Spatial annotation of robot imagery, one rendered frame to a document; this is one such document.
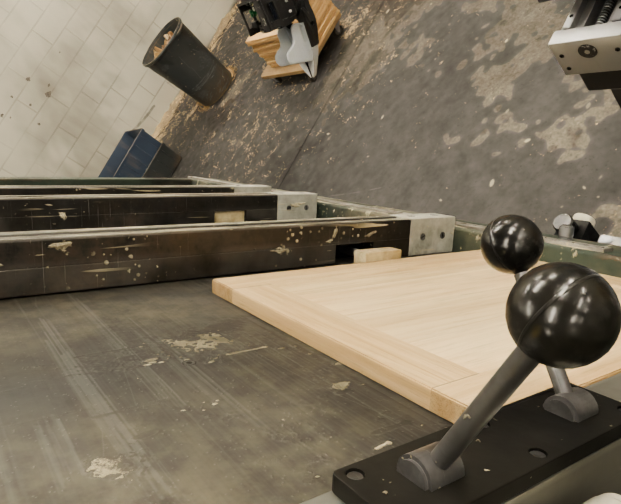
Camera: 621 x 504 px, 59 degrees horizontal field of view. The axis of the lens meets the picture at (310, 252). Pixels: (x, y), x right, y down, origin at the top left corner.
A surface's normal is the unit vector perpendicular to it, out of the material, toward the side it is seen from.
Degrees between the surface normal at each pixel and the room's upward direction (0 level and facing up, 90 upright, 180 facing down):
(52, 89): 90
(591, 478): 90
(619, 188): 0
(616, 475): 90
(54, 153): 90
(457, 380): 57
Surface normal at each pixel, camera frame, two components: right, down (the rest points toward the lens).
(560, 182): -0.66, -0.47
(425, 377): 0.04, -0.98
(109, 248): 0.58, 0.18
